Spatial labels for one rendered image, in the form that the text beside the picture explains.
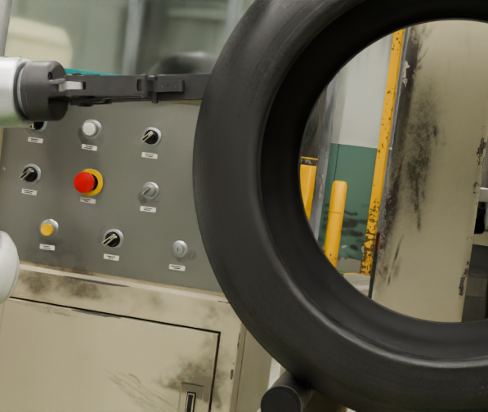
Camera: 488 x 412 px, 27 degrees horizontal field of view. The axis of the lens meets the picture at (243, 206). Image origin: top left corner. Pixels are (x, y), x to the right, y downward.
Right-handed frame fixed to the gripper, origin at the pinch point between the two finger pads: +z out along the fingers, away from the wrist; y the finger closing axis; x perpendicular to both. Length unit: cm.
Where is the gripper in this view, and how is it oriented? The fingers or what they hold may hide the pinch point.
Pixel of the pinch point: (187, 87)
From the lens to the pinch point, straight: 125.2
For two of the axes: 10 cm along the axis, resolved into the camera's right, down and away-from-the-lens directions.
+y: 2.1, -0.3, 9.8
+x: 0.1, 10.0, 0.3
